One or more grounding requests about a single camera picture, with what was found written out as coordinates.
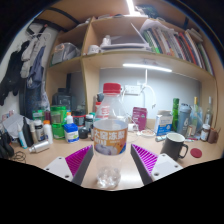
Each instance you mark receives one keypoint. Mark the grey hanging garment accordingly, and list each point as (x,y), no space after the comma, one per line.
(35,66)

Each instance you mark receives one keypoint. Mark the white wall power strip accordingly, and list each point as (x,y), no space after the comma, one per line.
(132,90)

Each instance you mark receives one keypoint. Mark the magenta pouch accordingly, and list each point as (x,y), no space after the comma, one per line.
(140,118)

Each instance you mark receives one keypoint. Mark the under-shelf light strip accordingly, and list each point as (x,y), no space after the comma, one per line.
(146,67)

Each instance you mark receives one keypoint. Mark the clear drink bottle red cap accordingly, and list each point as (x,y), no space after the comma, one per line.
(110,140)

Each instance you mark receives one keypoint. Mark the black mug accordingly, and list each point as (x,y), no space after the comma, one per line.
(171,146)

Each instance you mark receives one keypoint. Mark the green bottle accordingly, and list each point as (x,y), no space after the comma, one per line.
(175,113)

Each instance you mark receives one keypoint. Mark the white bottle with blue label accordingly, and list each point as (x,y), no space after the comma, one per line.
(71,133)

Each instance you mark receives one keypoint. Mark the flat round red coaster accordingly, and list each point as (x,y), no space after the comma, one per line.
(196,153)

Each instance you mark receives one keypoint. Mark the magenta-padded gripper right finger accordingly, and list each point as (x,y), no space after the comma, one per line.
(145,160)

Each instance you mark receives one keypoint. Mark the ceiling light strip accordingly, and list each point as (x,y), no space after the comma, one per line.
(131,6)

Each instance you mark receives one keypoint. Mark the yellow-capped bottle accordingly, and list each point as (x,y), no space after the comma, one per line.
(195,113)

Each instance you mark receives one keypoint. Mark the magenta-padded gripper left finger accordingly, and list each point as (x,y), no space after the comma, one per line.
(79,161)

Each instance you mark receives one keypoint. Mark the green container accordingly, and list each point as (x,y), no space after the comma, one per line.
(58,120)

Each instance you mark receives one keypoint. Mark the silver tube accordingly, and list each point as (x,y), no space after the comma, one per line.
(39,146)

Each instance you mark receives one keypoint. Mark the grey shaker bottle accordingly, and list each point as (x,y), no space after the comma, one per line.
(184,120)

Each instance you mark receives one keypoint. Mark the tall clear glass bottle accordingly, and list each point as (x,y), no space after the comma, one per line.
(208,113)

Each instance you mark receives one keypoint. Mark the dark hanging jacket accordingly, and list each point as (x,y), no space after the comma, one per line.
(11,76)

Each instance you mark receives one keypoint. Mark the white and blue box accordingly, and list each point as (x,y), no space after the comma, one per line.
(163,123)

